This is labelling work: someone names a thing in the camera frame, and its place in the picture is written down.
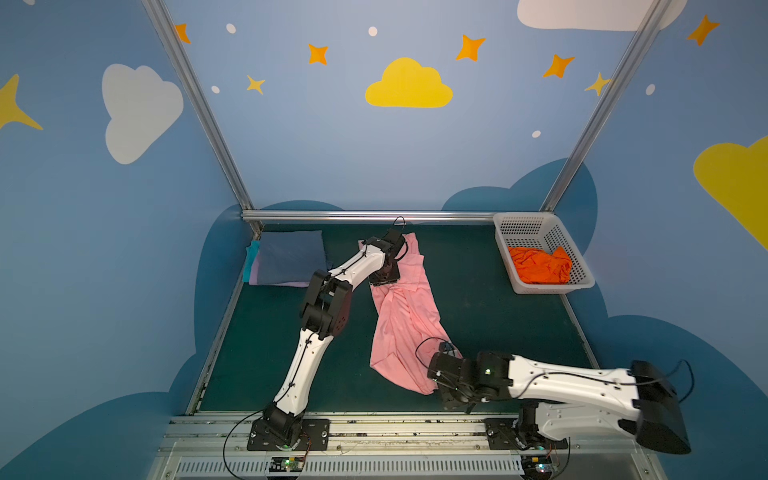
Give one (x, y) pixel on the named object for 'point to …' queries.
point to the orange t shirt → (535, 266)
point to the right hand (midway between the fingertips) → (446, 393)
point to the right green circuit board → (537, 467)
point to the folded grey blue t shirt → (290, 256)
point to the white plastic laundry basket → (542, 231)
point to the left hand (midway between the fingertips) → (392, 280)
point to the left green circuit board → (287, 464)
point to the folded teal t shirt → (250, 256)
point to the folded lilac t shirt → (254, 278)
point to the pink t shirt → (408, 328)
